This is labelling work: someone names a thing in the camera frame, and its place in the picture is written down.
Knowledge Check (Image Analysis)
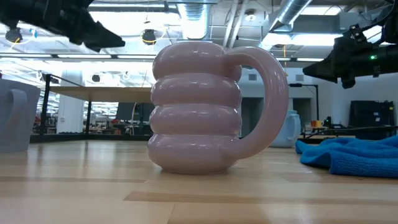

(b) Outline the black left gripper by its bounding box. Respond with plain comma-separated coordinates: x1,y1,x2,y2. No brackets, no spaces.
30,0,126,53

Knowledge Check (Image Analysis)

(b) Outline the blue terry towel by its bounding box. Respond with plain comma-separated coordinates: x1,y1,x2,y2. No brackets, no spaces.
294,134,398,179

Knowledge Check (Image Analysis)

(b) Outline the dark computer monitor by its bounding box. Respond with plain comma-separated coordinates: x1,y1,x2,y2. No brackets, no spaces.
115,102,155,123

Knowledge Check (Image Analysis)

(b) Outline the wooden shelf with black frame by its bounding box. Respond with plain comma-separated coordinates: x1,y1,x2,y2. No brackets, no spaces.
30,73,153,144

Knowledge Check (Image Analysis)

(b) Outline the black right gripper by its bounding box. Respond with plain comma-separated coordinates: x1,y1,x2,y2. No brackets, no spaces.
302,24,379,84

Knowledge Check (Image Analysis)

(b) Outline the grey ceramic mug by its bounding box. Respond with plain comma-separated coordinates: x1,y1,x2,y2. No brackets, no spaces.
0,78,41,153

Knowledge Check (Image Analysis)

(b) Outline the light blue ceramic mug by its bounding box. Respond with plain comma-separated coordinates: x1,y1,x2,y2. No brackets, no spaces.
269,109,302,149

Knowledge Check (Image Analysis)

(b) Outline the silver ribbed ceiling duct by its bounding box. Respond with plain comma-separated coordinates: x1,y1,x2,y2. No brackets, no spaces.
176,0,213,41

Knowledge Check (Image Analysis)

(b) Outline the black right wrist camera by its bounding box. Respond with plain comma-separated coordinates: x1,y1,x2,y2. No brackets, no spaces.
341,76,357,90

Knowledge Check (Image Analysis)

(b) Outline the black ceiling camera yellow cable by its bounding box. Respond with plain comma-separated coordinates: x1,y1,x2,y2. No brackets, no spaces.
141,29,157,46
4,27,24,44

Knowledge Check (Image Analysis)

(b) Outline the pink ribbed ceramic mug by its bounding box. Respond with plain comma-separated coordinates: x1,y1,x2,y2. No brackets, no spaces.
147,40,289,175

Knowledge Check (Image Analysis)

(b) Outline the black cabinet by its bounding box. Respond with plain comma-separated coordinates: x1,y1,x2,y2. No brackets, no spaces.
348,100,396,140

